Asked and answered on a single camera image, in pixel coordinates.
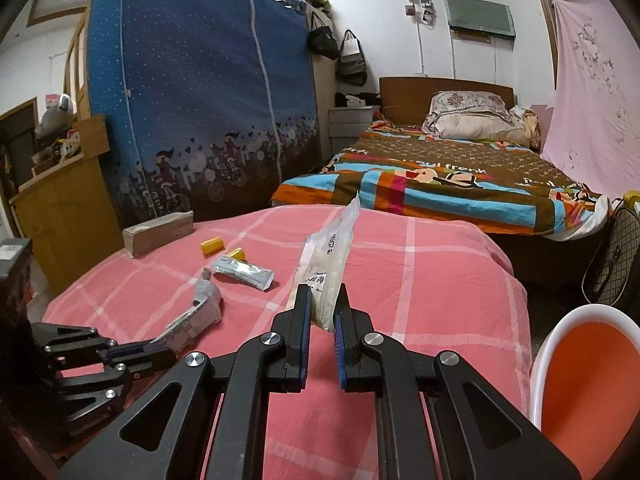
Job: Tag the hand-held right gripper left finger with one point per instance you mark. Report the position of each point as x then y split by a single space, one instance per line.
301 345

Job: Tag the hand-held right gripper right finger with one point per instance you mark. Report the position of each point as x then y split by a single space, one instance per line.
342 355

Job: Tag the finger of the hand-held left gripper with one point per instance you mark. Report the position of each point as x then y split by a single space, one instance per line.
145 365
130 350

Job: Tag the white printed plastic packet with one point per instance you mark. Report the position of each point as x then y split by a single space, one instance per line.
325 270

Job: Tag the grey squeezed tube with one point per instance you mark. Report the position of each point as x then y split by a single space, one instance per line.
202 310

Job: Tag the white green squeezed tube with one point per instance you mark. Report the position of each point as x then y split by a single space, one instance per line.
242 274

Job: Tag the small yellow plastic piece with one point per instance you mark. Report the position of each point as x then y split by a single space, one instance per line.
212 246
236 253

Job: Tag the orange white trash bin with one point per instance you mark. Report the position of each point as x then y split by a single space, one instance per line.
590 385

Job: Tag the wooden cabinet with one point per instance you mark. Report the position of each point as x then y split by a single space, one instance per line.
65 220

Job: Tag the pink plaid blanket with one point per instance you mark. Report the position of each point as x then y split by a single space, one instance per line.
425 285

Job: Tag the old thick book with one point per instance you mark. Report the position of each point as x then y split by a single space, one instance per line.
157 234

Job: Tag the dark wooden door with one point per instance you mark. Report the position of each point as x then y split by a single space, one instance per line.
17 160

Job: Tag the grey plush toy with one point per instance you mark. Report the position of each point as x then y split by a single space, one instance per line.
52 117

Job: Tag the colourful printed bedsheet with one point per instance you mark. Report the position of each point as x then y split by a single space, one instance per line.
450 185

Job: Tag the grey nightstand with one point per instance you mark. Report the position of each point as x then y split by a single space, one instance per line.
350 127

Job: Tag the white tissue box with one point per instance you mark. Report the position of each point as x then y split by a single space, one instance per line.
355 100

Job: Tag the cream pillow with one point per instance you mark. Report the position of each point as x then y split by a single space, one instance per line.
475 130

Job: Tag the wooden bed headboard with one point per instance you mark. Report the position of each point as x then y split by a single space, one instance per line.
405 97

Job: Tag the blue printed wardrobe cover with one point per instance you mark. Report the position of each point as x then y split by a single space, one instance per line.
200 85

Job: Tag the floral pillow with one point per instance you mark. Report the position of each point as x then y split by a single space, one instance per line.
467 102

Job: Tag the white and dark tote bag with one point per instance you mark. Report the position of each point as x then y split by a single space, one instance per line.
352 65

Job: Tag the patterned handbag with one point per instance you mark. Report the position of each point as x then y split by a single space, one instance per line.
617 260

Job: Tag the beige crumpled quilt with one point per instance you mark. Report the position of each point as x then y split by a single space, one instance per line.
527 125

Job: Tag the black handbag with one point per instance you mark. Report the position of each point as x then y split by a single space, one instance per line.
324 42

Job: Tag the pink hanging sheet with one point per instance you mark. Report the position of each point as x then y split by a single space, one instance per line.
595 100

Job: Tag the curved wooden frame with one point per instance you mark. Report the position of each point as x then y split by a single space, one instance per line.
75 70

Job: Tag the white wall-mounted device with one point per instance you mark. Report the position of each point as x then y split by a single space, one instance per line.
419 9

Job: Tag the green covered wall screen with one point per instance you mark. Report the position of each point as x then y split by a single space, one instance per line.
480 16

